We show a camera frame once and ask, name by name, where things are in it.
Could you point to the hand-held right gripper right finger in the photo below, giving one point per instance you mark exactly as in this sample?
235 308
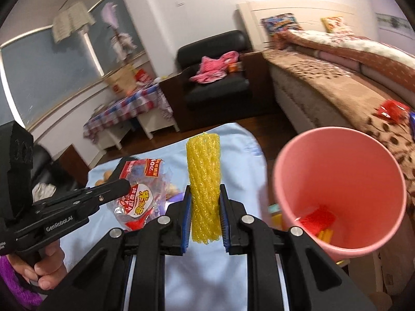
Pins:
225 226

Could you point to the yellow printed pillow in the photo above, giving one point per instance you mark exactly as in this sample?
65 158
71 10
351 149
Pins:
335 25

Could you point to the yellow foam net sleeve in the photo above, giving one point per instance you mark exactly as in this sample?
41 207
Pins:
204 168

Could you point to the person's left forearm purple sleeve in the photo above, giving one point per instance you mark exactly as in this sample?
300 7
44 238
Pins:
13 285

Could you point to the window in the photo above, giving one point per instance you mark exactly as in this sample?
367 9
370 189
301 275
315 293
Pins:
48 71

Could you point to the purple hanging garment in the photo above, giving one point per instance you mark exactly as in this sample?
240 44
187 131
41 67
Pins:
110 14

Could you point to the person's left hand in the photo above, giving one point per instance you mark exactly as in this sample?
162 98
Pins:
48 265

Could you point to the brown wooden cabinet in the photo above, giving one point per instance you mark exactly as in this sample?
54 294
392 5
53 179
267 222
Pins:
74 157

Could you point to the red wrapper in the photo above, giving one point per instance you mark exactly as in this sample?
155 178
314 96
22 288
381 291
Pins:
316 220

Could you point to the small orange box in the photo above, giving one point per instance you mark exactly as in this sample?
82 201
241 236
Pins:
234 68

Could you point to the white table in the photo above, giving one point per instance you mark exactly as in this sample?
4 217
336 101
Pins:
155 123

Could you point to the clear red-label plastic bag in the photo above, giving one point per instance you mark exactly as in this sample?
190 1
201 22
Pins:
142 207

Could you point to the small colourful box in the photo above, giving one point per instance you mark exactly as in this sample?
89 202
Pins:
275 215

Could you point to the dark wooden side table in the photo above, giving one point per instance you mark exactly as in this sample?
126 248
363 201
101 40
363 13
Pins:
259 84
171 103

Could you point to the blue snack packet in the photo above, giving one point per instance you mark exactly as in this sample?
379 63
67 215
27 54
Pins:
412 120

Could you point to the colourful printed pillow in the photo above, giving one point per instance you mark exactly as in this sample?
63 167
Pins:
280 22

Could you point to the light blue tablecloth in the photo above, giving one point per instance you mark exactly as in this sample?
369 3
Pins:
240 155

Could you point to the yellow wrapper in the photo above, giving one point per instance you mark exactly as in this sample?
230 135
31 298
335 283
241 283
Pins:
326 235

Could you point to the white hanging garment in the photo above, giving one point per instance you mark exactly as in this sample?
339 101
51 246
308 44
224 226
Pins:
123 45

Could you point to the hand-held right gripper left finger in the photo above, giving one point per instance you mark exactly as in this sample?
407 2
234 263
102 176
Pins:
186 223

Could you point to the pink clothing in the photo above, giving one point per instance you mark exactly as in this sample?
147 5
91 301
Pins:
210 68

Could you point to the checkered tablecloth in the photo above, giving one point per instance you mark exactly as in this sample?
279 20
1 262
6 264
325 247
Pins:
129 107

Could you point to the black leather armchair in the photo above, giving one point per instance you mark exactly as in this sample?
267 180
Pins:
210 94

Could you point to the white cloth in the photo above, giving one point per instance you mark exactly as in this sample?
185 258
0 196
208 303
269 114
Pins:
43 191

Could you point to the floral quilt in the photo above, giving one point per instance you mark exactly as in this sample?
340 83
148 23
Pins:
356 51

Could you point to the pink plastic bin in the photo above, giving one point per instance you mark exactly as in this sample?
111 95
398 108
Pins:
324 168

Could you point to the red box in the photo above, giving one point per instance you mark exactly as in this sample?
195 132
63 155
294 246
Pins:
142 77

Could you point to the brown paper bag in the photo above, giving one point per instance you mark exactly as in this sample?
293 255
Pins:
121 81

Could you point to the red snack packet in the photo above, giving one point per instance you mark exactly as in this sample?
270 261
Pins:
392 110

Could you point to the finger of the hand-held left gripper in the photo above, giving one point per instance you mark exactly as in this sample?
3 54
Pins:
110 190

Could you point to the beige hanging garment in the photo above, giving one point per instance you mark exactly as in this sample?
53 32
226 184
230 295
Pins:
71 22

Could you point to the black sofa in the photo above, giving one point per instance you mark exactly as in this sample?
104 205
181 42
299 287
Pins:
52 168

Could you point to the brown spotted blanket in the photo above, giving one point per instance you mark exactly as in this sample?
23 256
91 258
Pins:
330 81

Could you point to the black foam net sleeve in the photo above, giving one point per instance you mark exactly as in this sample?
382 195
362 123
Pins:
116 171

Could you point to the white bed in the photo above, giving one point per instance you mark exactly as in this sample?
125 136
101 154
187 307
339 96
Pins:
291 103

